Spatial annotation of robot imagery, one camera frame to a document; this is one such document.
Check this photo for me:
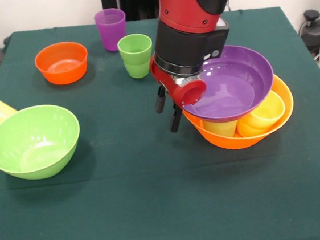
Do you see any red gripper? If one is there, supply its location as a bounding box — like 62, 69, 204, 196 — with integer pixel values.
148, 50, 211, 135

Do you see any light green tapered cup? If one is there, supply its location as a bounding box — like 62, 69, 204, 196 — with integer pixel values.
202, 116, 240, 140

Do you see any purple bowl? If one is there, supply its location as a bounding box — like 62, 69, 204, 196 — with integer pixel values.
175, 40, 279, 126

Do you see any large yellow-orange bowl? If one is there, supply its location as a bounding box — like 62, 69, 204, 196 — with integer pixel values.
179, 72, 299, 155

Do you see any yellow-orange stepped cup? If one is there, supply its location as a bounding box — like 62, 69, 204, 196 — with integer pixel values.
233, 89, 289, 139

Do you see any orange-red bowl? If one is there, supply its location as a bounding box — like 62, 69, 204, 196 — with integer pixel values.
32, 39, 91, 88

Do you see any green bowl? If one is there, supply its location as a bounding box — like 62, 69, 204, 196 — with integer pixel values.
0, 101, 85, 184

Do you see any green stepped cup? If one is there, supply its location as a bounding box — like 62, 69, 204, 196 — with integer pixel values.
116, 32, 156, 81

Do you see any dark green tablecloth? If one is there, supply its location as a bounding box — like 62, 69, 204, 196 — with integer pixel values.
0, 0, 320, 240

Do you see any purple cup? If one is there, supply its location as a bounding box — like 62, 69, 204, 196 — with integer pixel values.
92, 6, 130, 54

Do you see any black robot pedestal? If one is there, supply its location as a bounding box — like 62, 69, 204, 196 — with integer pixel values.
100, 0, 161, 25

